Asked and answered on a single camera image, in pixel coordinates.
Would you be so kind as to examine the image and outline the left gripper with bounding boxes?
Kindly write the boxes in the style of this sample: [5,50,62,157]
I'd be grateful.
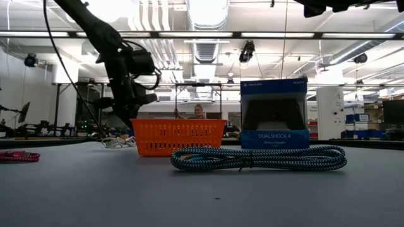
[93,53,158,129]

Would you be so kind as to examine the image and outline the white USB cable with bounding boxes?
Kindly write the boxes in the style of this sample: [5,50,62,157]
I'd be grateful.
[101,136,137,149]

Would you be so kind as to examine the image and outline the pink braided USB cable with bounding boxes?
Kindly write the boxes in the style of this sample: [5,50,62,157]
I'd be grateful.
[0,150,41,163]

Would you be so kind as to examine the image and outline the blue braided USB cable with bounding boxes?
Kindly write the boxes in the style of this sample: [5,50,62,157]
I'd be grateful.
[170,145,348,173]

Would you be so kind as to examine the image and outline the orange plastic basket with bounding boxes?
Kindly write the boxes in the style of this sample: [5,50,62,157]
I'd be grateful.
[131,119,227,157]

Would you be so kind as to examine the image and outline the black background rack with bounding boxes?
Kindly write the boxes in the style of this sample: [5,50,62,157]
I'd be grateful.
[52,82,107,138]

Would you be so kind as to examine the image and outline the person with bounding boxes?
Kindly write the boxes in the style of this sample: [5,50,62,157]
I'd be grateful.
[174,103,208,120]

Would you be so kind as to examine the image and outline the background robot rig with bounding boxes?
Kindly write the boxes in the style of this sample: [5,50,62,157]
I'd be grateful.
[0,101,76,139]

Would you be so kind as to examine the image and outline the black ceiling spotlight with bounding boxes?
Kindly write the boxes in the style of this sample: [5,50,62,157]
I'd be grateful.
[24,53,39,68]
[353,52,369,64]
[239,40,256,63]

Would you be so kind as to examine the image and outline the blue PlayStation controller box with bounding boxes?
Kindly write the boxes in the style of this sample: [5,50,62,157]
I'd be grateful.
[240,78,311,149]

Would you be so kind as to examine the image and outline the white pillar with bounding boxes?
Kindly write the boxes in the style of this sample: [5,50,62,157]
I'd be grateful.
[316,86,345,141]

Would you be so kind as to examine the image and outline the shelf with blue bins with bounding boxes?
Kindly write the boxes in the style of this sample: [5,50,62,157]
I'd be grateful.
[340,112,388,139]

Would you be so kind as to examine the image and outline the black monitor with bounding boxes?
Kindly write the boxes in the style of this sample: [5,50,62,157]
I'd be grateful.
[382,99,404,124]

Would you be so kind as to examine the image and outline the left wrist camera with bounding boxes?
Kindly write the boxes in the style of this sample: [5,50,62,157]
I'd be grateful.
[131,49,158,76]

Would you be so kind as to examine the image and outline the black background stand frame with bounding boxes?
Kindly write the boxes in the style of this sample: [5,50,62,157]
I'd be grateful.
[175,83,222,120]

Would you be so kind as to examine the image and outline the silver ribbed air duct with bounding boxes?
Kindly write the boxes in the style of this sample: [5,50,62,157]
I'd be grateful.
[186,0,230,64]

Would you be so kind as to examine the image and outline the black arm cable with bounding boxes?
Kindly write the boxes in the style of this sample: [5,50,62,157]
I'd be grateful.
[42,0,107,138]

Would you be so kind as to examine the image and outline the grey ceiling duct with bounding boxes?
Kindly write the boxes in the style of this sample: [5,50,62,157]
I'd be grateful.
[328,15,404,66]

